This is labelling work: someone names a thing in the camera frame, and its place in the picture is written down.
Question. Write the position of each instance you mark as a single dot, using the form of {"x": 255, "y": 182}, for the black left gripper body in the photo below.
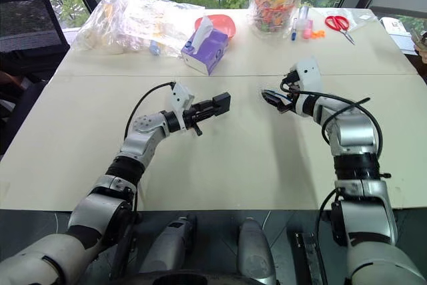
{"x": 191, "y": 117}

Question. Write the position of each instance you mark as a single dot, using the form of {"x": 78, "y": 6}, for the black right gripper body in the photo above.
{"x": 291, "y": 104}

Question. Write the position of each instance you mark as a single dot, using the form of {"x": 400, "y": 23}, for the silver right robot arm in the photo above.
{"x": 353, "y": 131}

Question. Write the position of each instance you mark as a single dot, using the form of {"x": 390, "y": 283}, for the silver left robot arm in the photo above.
{"x": 140, "y": 131}

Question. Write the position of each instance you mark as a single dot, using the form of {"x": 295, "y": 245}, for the purple tissue box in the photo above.
{"x": 210, "y": 48}

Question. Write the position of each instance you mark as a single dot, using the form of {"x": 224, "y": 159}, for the white printed box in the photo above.
{"x": 395, "y": 26}

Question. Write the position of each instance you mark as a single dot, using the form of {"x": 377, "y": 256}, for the blue pen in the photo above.
{"x": 294, "y": 33}

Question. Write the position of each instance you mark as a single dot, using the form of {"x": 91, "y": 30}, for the pink marker pen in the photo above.
{"x": 306, "y": 28}

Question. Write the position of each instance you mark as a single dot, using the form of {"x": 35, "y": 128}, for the small orange pieces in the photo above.
{"x": 318, "y": 34}

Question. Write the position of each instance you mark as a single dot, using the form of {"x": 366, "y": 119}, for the pink plastic bowl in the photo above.
{"x": 223, "y": 24}

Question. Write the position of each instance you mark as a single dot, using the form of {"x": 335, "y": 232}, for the bag of colourful items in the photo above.
{"x": 273, "y": 1}

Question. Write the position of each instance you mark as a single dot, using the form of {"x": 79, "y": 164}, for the clear plastic bag with items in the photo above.
{"x": 133, "y": 21}

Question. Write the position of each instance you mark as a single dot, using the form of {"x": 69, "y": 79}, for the flat clear plastic bag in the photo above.
{"x": 362, "y": 18}

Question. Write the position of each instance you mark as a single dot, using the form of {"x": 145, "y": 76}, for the grey rounded robot leg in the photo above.
{"x": 170, "y": 245}
{"x": 253, "y": 251}

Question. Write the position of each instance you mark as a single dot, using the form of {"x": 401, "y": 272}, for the black flat bar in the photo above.
{"x": 308, "y": 255}

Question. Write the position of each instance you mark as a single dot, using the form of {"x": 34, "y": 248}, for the black mesh office chair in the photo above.
{"x": 26, "y": 24}

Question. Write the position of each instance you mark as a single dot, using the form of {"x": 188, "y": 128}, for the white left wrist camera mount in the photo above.
{"x": 180, "y": 96}

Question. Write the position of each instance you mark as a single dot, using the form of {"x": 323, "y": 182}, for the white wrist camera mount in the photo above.
{"x": 180, "y": 96}
{"x": 308, "y": 73}

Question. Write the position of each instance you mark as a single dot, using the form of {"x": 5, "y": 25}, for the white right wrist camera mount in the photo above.
{"x": 308, "y": 73}

